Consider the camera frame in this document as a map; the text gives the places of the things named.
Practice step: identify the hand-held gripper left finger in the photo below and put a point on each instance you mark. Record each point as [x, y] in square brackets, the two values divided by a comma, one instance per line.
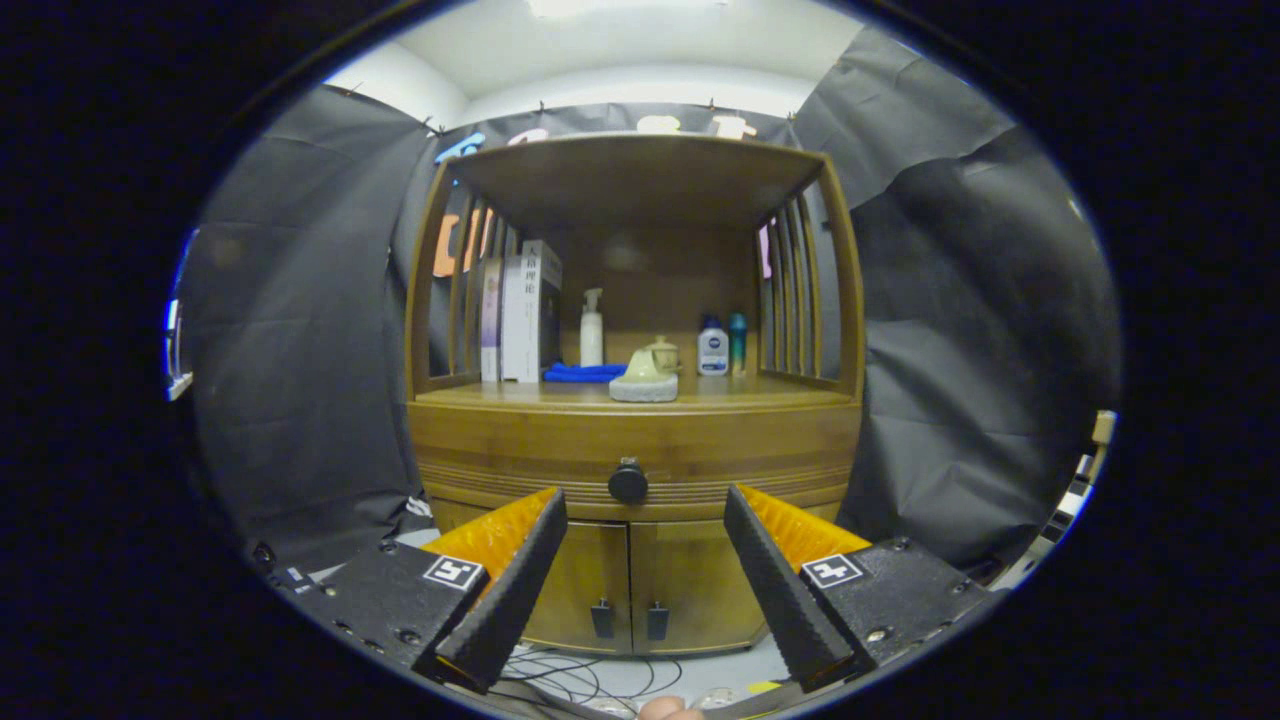
[515, 590]

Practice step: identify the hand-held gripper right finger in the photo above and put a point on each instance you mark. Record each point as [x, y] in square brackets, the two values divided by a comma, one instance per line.
[780, 590]

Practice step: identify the wooden drawer with black knob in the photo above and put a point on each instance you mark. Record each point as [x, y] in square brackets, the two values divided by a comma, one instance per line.
[520, 445]

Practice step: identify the wooden cabinet door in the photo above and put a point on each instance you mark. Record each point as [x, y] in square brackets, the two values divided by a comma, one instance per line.
[585, 570]
[690, 570]

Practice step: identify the wooden cabinet countertop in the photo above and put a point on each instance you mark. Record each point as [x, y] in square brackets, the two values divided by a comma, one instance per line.
[740, 388]

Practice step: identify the wooden cabinet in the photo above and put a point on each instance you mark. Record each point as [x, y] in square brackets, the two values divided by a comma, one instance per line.
[640, 180]

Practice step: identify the yellow floor tape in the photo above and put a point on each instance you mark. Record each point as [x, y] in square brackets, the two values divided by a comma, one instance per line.
[762, 687]

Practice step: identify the folded blue cloth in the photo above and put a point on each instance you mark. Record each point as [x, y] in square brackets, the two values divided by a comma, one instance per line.
[580, 373]

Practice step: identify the white lotion bottle blue cap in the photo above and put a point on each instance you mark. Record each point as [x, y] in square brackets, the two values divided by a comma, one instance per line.
[713, 350]

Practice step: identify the teal slim bottle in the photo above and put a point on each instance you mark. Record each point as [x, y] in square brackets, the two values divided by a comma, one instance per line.
[737, 340]

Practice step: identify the small black floor device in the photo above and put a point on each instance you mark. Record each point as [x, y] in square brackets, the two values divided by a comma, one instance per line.
[264, 553]

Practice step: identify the lidded ceramic tea cup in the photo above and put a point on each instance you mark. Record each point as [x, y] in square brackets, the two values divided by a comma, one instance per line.
[667, 355]

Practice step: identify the white pump bottle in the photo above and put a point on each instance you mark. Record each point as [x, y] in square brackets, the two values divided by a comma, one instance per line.
[592, 340]

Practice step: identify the thick white book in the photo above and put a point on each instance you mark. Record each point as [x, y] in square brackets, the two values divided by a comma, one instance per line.
[520, 320]

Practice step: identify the thin purple-spined book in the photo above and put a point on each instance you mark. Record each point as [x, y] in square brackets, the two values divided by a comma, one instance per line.
[491, 320]

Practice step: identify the black backdrop cloth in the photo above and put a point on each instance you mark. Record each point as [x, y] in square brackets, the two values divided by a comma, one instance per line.
[310, 330]

